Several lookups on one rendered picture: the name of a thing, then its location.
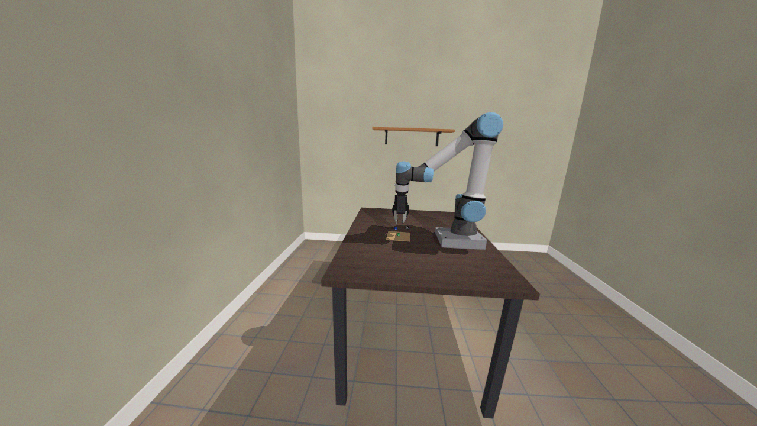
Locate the tan flat mat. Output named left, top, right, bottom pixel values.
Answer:
left=386, top=231, right=410, bottom=241

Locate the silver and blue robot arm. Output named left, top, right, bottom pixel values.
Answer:
left=394, top=112, right=503, bottom=235

